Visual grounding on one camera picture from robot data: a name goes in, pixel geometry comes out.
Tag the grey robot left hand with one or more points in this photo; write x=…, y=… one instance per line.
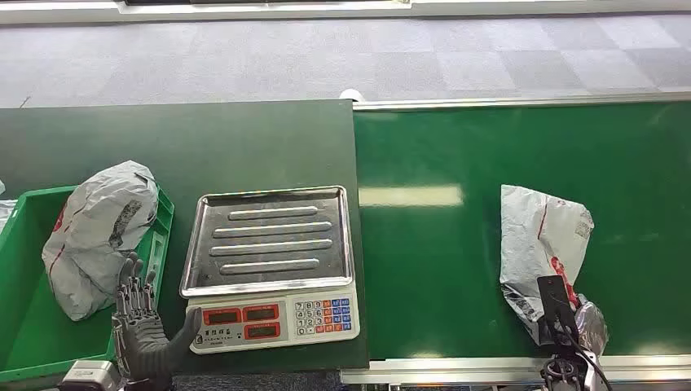
x=140, y=334

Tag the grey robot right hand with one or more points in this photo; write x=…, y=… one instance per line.
x=555, y=302

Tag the grey package with red print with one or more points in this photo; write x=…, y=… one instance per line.
x=534, y=232

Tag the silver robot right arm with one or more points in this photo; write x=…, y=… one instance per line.
x=592, y=326

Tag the grey package with black label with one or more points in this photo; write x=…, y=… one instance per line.
x=92, y=232

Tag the green conveyor belt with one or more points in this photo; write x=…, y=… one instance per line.
x=432, y=270

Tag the white conveyor roller end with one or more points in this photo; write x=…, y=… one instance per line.
x=352, y=95

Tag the green plastic crate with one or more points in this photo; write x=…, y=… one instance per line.
x=21, y=329

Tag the white electronic weighing scale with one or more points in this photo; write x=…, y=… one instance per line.
x=270, y=243

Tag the pale grey plastic bag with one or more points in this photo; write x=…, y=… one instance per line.
x=4, y=213

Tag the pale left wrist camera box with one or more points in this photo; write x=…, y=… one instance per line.
x=89, y=376

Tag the aluminium conveyor side rail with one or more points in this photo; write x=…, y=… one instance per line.
x=459, y=369
x=513, y=101

